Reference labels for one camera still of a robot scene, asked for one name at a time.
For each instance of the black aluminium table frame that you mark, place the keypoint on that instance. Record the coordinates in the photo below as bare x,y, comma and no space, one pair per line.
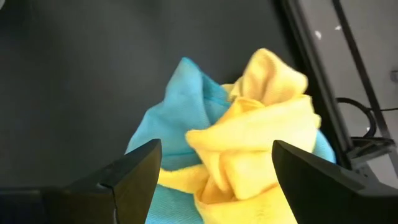
311,77

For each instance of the blue microfiber towel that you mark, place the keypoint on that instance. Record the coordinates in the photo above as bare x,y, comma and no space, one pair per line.
180,118

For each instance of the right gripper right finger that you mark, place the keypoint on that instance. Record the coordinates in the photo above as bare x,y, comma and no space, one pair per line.
317,193

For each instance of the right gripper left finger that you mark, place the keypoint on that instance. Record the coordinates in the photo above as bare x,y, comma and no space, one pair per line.
124,193

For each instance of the yellow microfiber towel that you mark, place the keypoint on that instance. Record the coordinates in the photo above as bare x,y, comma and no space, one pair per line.
248,130

